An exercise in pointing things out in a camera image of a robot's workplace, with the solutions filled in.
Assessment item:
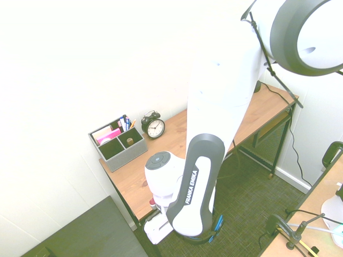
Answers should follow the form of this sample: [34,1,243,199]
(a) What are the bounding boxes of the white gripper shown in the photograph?
[143,211,175,246]

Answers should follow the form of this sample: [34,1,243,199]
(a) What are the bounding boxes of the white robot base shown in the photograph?
[320,181,343,245]

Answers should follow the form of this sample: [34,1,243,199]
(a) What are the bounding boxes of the grey desk organizer box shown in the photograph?
[88,115,149,173]

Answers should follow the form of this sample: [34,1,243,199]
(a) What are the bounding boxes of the black lamp power cable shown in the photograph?
[260,82,313,187]

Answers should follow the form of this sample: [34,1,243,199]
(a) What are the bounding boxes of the yellow tape strip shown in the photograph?
[275,227,320,257]

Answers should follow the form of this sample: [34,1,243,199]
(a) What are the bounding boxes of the beige note pad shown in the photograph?
[92,125,113,140]

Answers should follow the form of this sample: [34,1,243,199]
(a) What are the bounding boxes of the black curved handle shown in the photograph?
[320,141,343,172]

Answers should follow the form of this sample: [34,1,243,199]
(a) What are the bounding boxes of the pink sticky note pad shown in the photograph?
[96,127,122,146]

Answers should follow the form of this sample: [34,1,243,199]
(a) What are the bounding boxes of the black twin-bell alarm clock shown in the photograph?
[140,110,166,141]

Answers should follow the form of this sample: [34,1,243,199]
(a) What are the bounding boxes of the black table clamp mount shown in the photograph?
[264,213,326,250]

